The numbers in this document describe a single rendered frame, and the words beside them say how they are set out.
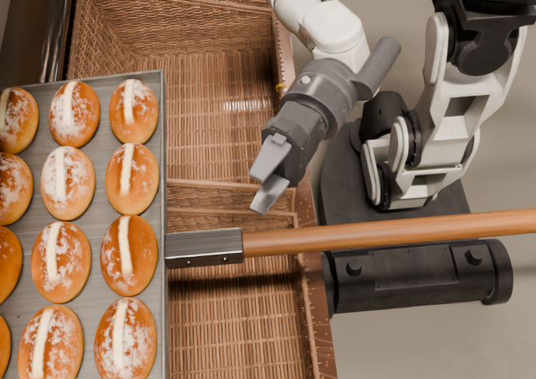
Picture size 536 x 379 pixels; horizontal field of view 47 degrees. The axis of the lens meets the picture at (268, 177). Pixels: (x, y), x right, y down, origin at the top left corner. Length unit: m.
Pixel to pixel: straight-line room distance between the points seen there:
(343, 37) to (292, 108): 0.13
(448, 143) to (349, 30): 0.68
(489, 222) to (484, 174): 1.55
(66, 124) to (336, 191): 1.27
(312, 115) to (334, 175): 1.23
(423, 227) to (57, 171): 0.44
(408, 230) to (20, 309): 0.45
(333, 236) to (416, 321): 1.31
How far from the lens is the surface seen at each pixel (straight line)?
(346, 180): 1.99
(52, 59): 1.30
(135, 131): 0.80
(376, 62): 0.85
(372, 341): 1.96
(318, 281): 1.38
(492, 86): 1.36
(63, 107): 0.83
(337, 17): 0.88
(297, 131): 0.74
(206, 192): 1.29
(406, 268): 1.85
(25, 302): 0.76
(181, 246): 0.71
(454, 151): 1.51
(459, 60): 1.24
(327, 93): 0.80
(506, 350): 2.06
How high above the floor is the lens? 1.85
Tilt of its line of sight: 58 degrees down
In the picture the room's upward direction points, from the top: straight up
